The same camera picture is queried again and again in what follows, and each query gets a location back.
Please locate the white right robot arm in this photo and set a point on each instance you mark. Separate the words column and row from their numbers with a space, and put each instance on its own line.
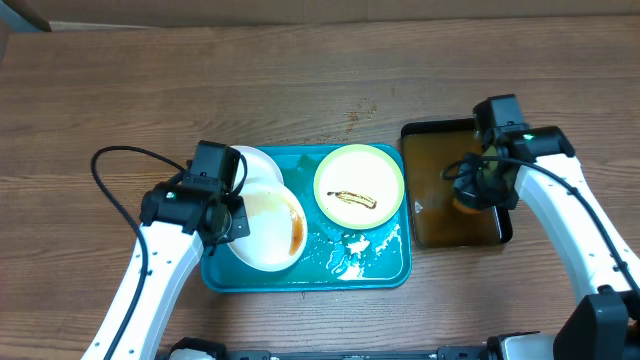
column 554, row 187

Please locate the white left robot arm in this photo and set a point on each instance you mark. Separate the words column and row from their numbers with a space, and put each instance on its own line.
column 163, row 258

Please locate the black tray with brown water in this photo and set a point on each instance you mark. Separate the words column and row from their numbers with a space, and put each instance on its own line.
column 428, row 148

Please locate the white plate with sauce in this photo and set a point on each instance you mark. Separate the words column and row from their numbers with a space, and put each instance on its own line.
column 260, row 166

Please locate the green and yellow sponge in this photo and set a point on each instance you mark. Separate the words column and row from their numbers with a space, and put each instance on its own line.
column 464, row 208

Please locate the teal plastic tray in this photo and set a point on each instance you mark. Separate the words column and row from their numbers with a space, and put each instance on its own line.
column 334, row 258

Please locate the brown cardboard wall panel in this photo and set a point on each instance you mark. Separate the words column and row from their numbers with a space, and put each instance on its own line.
column 39, row 15

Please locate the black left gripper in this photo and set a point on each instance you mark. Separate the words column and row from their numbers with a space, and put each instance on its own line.
column 240, row 221

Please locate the yellow-green plate with sauce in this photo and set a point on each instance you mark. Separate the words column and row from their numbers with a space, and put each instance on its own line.
column 358, row 186

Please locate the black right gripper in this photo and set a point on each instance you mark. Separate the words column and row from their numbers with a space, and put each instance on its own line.
column 466, row 188

